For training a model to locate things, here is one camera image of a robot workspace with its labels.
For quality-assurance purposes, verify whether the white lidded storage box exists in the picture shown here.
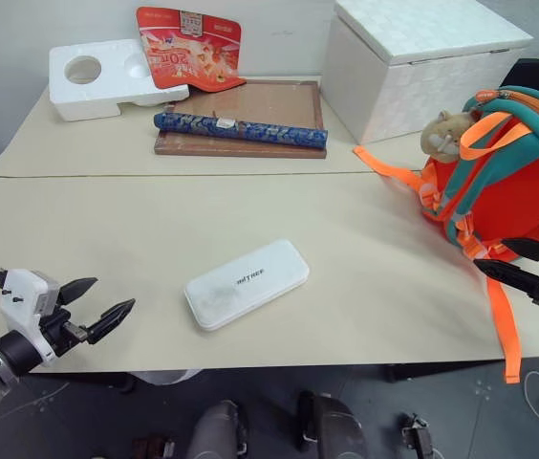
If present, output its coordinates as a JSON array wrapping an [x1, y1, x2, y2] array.
[[320, 0, 535, 146]]

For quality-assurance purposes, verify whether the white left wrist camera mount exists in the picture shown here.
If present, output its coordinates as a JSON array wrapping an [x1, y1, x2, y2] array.
[[0, 269, 63, 368]]

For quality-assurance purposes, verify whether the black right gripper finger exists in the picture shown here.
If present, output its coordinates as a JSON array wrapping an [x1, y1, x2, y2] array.
[[472, 257, 539, 294], [502, 237, 539, 265]]

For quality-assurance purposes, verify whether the white rectangular case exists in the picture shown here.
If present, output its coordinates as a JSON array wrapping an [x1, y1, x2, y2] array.
[[183, 238, 311, 332]]

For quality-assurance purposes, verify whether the blue patterned scroll roll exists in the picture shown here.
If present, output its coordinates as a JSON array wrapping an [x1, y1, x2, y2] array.
[[152, 111, 330, 150]]

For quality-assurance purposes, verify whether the grey rounded shape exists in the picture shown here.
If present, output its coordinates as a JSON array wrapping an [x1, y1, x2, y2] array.
[[185, 399, 249, 459]]

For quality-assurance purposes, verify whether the beige plush hamster toy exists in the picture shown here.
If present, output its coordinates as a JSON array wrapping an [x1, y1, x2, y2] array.
[[420, 109, 485, 164]]

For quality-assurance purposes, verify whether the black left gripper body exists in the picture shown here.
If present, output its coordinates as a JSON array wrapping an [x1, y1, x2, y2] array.
[[37, 305, 90, 359]]

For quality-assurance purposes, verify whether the brown wooden tray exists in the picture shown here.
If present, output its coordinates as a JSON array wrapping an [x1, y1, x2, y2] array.
[[153, 78, 329, 160]]

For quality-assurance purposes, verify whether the brown blocky shape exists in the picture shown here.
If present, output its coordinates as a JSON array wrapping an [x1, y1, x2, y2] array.
[[399, 412, 444, 459], [130, 433, 177, 459]]

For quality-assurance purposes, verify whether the white styrofoam packing block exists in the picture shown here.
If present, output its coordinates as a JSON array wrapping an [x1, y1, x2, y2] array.
[[48, 38, 190, 122]]

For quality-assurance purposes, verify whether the orange and teal backpack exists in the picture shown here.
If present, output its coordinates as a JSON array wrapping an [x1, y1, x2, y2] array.
[[353, 85, 539, 386]]

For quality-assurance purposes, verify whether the dark rounded shape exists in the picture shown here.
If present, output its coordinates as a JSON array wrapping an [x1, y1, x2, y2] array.
[[295, 390, 367, 459]]

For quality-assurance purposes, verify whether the red snack bag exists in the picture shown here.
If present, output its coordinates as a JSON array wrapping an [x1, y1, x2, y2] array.
[[135, 6, 248, 94]]

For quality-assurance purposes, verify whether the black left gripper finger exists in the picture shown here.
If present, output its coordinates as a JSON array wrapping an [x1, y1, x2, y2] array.
[[55, 275, 99, 307], [85, 297, 137, 345]]

